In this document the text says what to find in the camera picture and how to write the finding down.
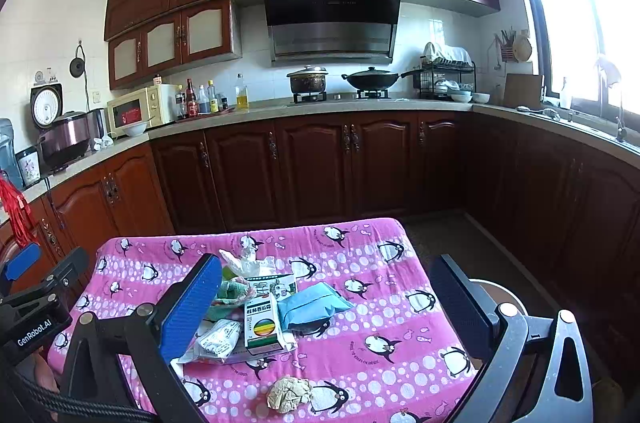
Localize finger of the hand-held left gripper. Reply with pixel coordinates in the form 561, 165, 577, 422
30, 247, 91, 300
0, 243, 42, 282

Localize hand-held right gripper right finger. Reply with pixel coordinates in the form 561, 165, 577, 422
428, 254, 596, 423

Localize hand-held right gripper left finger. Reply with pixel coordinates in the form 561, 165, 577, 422
52, 253, 224, 423

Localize printed clear plastic packet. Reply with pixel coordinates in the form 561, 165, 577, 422
195, 319, 242, 362

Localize teal wrapper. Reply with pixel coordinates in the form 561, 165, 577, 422
210, 277, 256, 322

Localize white plastic wrapper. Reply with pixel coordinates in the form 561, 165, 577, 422
218, 235, 276, 279

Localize clear plastic sheet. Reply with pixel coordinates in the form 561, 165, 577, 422
172, 342, 301, 367

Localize white green medicine box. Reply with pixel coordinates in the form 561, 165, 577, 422
243, 294, 286, 351

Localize white milk carton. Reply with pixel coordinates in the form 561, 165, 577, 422
247, 272, 299, 305

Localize blue plastic packet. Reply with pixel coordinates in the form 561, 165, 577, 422
276, 281, 356, 334

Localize paper ball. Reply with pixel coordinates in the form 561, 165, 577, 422
266, 375, 314, 414

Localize person's left hand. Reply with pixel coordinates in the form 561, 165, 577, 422
31, 352, 62, 395

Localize red tassel ornament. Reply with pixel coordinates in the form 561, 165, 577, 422
0, 175, 39, 250

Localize floral cup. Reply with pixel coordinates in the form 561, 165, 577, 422
15, 147, 41, 189

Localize blue water jug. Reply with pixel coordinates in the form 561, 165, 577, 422
0, 118, 24, 190

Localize pink penguin tablecloth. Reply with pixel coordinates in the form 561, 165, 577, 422
47, 217, 479, 423

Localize silver rice cooker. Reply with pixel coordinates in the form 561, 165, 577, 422
38, 111, 91, 172

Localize steel canister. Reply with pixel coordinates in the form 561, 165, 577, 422
87, 107, 109, 142

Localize cream microwave oven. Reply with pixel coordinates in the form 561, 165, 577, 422
106, 83, 177, 136

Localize wooden base cabinets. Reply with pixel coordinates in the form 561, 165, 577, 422
0, 110, 640, 304

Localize red tray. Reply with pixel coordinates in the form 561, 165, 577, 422
174, 105, 236, 122

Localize red-label sauce bottle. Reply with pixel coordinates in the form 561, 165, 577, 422
185, 78, 199, 118

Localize yellow oil bottle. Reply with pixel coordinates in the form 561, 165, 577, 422
234, 73, 250, 110

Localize brown cutting board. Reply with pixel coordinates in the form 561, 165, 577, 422
502, 73, 545, 110

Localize black dish rack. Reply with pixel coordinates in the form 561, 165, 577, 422
419, 57, 476, 102

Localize gas stove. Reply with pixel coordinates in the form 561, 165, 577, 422
287, 90, 402, 105

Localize black wok with lid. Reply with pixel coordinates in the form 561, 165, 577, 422
341, 66, 422, 93

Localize white plates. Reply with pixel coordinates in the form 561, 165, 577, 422
422, 41, 471, 64

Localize steel pot with lid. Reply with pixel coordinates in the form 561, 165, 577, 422
286, 65, 329, 96

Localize round woven strainer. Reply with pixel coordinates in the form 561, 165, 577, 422
512, 30, 534, 64

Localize white hanging plastic bag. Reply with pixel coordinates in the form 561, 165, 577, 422
593, 55, 623, 87

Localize black range hood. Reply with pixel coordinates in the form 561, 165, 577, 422
263, 0, 403, 66

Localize kitchen window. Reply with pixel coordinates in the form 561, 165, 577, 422
509, 0, 640, 116

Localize glass-door wall cabinet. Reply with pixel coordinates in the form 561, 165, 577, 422
107, 0, 244, 92

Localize wall utensil holder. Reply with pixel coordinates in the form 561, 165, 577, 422
499, 27, 516, 63

